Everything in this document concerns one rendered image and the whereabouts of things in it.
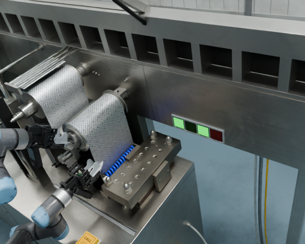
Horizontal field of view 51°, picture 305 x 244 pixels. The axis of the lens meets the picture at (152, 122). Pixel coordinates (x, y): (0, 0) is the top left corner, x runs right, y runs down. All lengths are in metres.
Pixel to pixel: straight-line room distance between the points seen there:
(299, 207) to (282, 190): 0.95
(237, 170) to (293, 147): 1.58
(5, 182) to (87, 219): 0.55
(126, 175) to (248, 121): 0.59
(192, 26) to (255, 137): 0.46
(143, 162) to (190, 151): 1.48
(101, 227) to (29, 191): 0.48
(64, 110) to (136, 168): 0.43
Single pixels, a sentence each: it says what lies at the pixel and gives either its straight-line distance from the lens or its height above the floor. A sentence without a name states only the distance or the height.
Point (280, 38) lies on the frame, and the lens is 1.00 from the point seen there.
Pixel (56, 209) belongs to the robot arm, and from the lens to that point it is 1.33.
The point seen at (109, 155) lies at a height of 1.09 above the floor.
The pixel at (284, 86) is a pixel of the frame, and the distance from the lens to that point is 1.07.
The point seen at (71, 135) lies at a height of 1.28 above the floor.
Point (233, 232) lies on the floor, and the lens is 2.43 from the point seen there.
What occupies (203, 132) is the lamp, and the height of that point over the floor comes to 1.18.
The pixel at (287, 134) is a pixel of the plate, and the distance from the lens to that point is 1.18.
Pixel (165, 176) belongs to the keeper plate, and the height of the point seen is 0.96.
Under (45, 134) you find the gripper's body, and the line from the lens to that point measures 1.26.
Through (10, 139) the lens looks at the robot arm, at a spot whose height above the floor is 1.45.
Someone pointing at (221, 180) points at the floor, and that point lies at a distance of 2.69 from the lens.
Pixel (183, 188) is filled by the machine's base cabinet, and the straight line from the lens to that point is 1.61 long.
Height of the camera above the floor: 2.09
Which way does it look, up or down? 39 degrees down
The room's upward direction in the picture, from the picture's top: 13 degrees counter-clockwise
